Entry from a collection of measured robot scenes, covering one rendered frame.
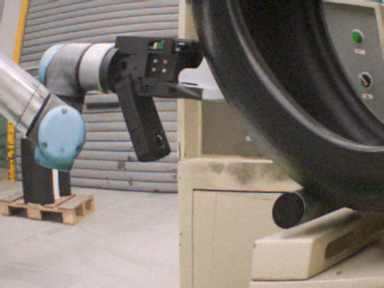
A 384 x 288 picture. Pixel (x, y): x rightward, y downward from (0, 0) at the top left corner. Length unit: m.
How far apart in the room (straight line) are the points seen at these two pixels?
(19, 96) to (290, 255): 0.44
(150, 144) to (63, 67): 0.19
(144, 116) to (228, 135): 0.74
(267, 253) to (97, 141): 9.59
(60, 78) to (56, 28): 9.55
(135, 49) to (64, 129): 0.16
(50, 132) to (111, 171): 9.43
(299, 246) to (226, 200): 0.89
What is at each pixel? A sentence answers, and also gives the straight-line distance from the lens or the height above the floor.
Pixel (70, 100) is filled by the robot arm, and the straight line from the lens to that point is 1.40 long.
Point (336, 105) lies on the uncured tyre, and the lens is 1.36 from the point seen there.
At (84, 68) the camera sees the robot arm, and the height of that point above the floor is 1.07.
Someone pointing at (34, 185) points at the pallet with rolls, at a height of 0.30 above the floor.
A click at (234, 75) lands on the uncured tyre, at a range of 1.13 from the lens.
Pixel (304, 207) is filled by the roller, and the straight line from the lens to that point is 1.13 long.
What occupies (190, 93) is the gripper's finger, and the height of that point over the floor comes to 1.03.
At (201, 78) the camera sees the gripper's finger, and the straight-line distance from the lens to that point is 1.26.
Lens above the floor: 1.04
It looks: 3 degrees down
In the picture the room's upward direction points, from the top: straight up
